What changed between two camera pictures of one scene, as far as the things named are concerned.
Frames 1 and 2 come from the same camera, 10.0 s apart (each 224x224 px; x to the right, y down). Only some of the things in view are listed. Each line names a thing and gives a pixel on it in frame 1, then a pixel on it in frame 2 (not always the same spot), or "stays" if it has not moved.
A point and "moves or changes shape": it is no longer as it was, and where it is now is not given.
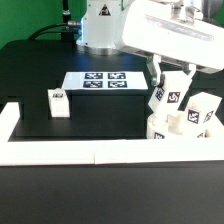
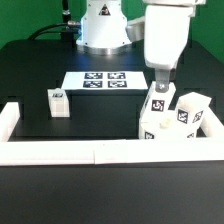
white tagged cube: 59,103 stays
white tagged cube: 202,107 moves or changes shape
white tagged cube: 167,99 moves or changes shape
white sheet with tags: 105,80 stays
